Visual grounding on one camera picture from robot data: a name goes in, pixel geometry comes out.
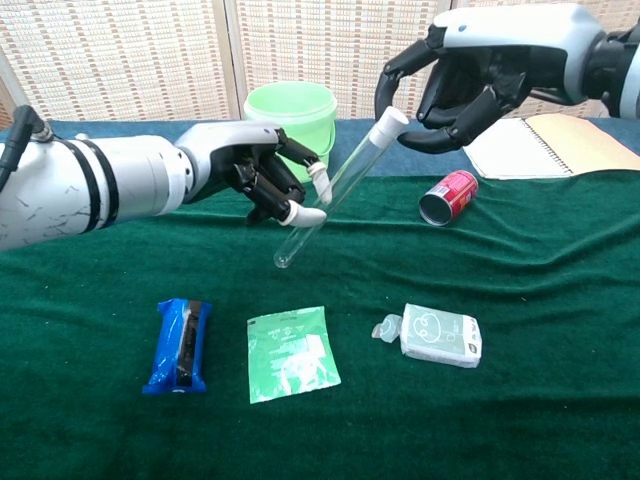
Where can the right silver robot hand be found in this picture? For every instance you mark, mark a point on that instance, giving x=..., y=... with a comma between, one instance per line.
x=520, y=30

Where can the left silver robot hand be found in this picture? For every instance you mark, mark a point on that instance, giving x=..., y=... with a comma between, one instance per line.
x=220, y=147

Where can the clear glass tube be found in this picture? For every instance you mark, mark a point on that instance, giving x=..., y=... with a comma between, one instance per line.
x=350, y=175

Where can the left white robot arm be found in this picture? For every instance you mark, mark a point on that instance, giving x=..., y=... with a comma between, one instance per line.
x=60, y=190

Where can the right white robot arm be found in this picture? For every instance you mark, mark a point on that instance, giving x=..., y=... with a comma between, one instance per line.
x=622, y=70

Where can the light green plastic bucket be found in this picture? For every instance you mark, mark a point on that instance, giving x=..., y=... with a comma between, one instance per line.
x=290, y=105

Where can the open spiral notebook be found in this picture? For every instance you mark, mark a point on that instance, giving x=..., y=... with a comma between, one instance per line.
x=550, y=147

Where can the blue table cover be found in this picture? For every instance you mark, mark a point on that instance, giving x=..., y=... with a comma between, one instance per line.
x=395, y=160

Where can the red soda can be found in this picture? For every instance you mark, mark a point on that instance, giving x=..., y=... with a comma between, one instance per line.
x=450, y=197

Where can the blue snack packet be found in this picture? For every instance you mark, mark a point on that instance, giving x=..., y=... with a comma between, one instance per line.
x=177, y=347

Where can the green sachet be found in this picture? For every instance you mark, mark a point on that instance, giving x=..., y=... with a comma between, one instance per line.
x=292, y=355

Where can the dark green velvet cloth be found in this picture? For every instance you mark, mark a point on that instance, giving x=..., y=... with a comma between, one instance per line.
x=500, y=280

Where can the white tissue pack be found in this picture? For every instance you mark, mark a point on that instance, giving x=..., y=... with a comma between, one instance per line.
x=440, y=337

